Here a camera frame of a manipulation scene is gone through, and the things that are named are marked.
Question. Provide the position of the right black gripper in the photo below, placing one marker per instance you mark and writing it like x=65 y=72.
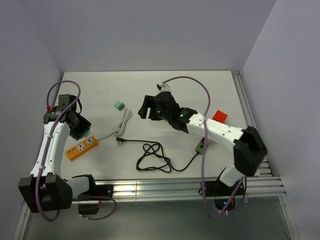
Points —
x=149 y=102

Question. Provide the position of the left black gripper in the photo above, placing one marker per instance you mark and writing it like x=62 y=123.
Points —
x=84 y=125

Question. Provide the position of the light blue plug adapter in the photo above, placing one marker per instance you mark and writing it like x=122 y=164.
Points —
x=86 y=133

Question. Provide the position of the green plug adapter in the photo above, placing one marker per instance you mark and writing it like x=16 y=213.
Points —
x=119 y=105

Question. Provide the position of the pink plug adapter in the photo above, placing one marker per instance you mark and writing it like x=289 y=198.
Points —
x=207 y=141

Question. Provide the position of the red cube plug adapter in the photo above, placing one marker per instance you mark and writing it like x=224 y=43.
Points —
x=220 y=116

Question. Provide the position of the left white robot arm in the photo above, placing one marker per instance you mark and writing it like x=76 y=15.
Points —
x=45 y=190

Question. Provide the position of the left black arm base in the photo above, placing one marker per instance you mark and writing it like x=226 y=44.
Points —
x=89 y=203

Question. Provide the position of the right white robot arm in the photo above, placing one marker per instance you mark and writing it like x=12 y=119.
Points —
x=246 y=144

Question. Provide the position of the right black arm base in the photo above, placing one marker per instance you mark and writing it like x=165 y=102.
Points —
x=214 y=188

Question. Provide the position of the green power strip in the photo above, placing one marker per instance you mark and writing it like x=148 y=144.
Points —
x=200 y=147

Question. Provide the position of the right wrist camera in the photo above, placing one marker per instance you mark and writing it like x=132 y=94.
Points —
x=163 y=87

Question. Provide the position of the aluminium mounting rail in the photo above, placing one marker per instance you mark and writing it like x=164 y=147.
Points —
x=184 y=189

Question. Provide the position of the aluminium side frame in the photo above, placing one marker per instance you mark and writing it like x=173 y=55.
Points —
x=283 y=201

